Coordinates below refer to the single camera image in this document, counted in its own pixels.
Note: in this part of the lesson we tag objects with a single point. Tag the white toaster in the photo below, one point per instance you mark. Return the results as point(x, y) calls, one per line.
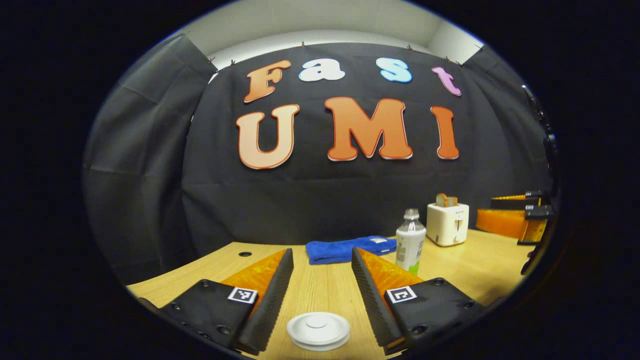
point(445, 225)

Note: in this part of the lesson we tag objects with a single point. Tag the blue cloth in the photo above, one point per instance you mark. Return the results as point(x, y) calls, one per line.
point(335, 250)

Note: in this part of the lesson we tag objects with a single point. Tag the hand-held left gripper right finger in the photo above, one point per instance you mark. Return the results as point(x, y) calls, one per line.
point(372, 300)

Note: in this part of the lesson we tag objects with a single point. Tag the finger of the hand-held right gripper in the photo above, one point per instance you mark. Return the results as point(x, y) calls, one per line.
point(500, 222)
point(515, 202)

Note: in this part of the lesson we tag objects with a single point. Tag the black backdrop cloth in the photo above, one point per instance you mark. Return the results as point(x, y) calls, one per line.
point(325, 200)

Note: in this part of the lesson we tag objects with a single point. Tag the white-labelled clear water bottle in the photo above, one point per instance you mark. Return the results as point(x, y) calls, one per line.
point(410, 245)

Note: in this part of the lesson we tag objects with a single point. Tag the brown toast slice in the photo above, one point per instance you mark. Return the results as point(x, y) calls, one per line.
point(442, 200)
point(453, 201)

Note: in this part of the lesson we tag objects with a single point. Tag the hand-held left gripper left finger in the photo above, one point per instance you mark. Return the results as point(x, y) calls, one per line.
point(270, 305)

